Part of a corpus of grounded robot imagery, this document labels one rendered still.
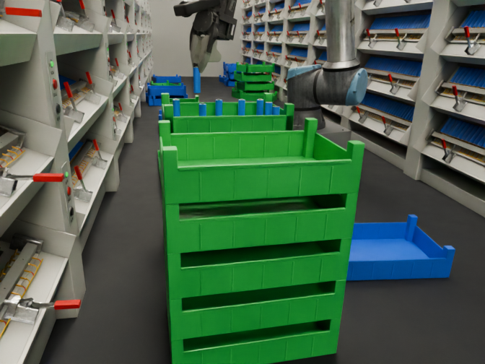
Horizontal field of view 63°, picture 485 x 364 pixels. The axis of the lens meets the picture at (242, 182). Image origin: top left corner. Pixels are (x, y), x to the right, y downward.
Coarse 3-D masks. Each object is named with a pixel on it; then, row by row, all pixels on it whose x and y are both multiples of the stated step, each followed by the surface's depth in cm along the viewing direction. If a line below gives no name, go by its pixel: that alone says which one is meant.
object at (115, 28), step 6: (108, 18) 134; (114, 18) 174; (108, 24) 134; (114, 24) 175; (120, 24) 189; (126, 24) 190; (108, 30) 150; (114, 30) 174; (120, 30) 177; (108, 36) 141; (114, 36) 157; (120, 36) 177; (108, 42) 146; (114, 42) 164; (120, 42) 185
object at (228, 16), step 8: (224, 0) 100; (232, 0) 101; (216, 8) 98; (224, 8) 100; (232, 8) 101; (200, 16) 99; (208, 16) 97; (216, 16) 96; (224, 16) 98; (232, 16) 102; (200, 24) 99; (208, 24) 97; (224, 24) 100; (232, 24) 101; (200, 32) 100; (224, 32) 101
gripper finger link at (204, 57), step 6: (204, 42) 98; (216, 42) 100; (204, 48) 98; (216, 48) 100; (204, 54) 98; (210, 54) 98; (216, 54) 101; (204, 60) 99; (210, 60) 100; (216, 60) 101; (198, 66) 100; (204, 66) 100
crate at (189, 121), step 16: (192, 112) 108; (208, 112) 109; (224, 112) 110; (288, 112) 93; (176, 128) 88; (192, 128) 89; (208, 128) 90; (224, 128) 91; (240, 128) 92; (256, 128) 93; (272, 128) 93; (288, 128) 94
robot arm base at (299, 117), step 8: (296, 112) 175; (304, 112) 173; (312, 112) 174; (320, 112) 177; (296, 120) 175; (304, 120) 173; (320, 120) 176; (296, 128) 175; (304, 128) 174; (320, 128) 176
